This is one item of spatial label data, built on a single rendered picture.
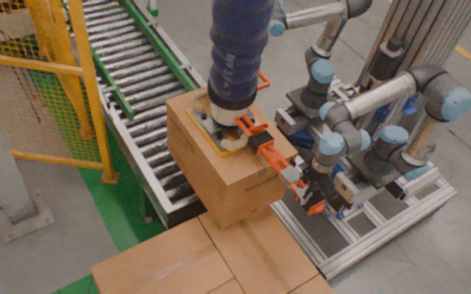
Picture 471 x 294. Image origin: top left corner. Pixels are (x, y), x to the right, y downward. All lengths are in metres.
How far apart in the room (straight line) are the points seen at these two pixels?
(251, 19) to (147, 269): 1.33
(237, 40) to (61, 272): 1.90
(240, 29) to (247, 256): 1.22
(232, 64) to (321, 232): 1.50
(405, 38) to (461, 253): 1.89
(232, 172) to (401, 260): 1.67
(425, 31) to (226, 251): 1.40
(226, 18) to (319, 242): 1.69
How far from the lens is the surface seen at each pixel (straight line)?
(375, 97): 1.67
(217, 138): 2.01
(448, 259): 3.42
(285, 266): 2.33
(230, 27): 1.61
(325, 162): 1.54
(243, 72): 1.75
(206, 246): 2.32
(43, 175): 3.36
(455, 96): 1.69
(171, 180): 2.54
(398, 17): 2.05
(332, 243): 2.86
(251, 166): 1.96
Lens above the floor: 2.62
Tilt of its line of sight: 50 degrees down
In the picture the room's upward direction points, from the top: 10 degrees clockwise
